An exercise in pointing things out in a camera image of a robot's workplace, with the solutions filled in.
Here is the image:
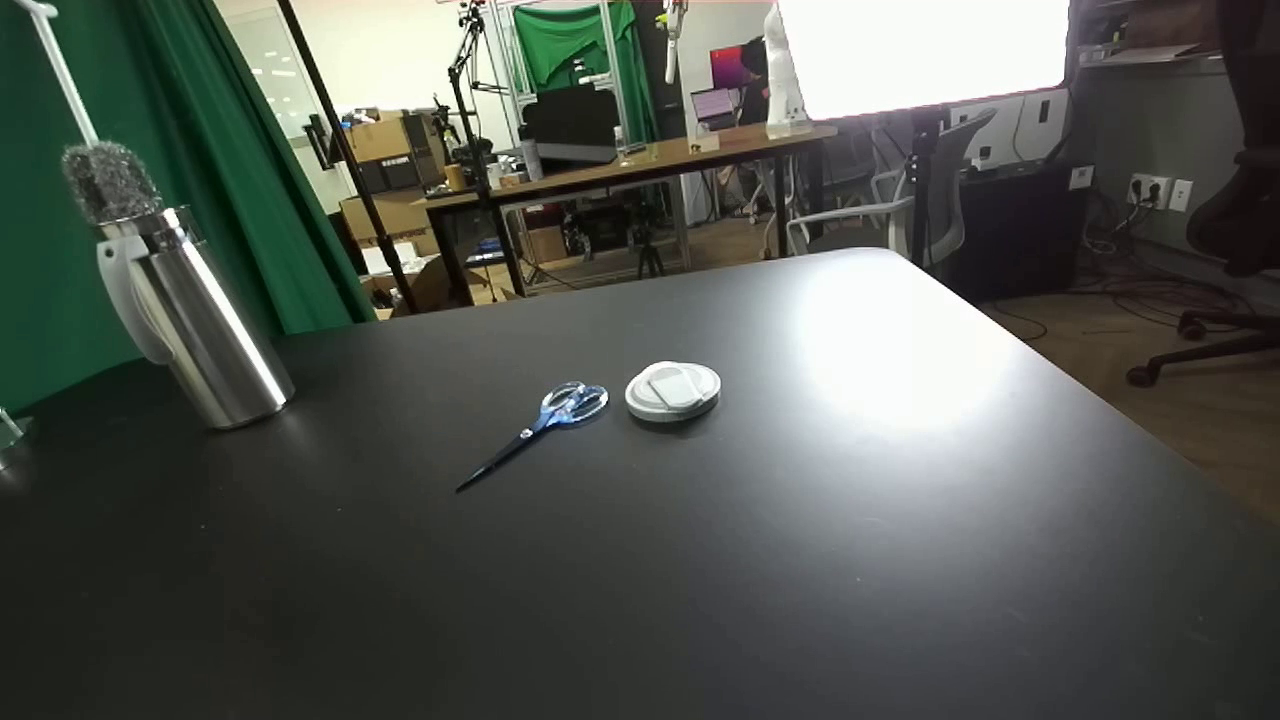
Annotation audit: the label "stainless steel flask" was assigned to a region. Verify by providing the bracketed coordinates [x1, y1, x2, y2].
[97, 206, 295, 428]

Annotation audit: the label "white bottle brush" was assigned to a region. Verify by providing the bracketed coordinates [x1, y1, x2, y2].
[11, 0, 166, 223]

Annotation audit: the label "white round flask lid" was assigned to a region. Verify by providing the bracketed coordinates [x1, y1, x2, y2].
[624, 360, 725, 424]

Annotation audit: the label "wooden background desk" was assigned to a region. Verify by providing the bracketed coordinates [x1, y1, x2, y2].
[425, 122, 834, 300]

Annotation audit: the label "bright studio light panel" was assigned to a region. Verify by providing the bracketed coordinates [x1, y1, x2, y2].
[782, 0, 1071, 119]

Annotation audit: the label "green backdrop curtain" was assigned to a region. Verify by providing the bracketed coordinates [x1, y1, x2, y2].
[0, 0, 372, 413]

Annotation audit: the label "black office chair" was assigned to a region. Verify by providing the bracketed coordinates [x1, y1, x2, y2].
[1129, 0, 1280, 388]

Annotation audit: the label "blue handled scissors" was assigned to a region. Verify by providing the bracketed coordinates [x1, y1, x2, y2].
[461, 380, 613, 491]

